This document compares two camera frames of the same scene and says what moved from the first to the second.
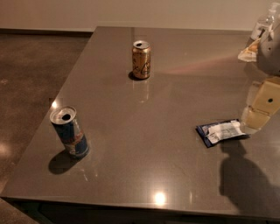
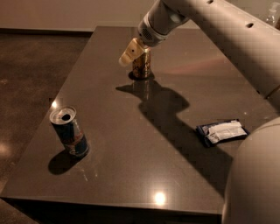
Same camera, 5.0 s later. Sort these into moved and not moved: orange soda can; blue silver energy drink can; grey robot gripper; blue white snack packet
Moved: grey robot gripper
Not moved: blue silver energy drink can; orange soda can; blue white snack packet
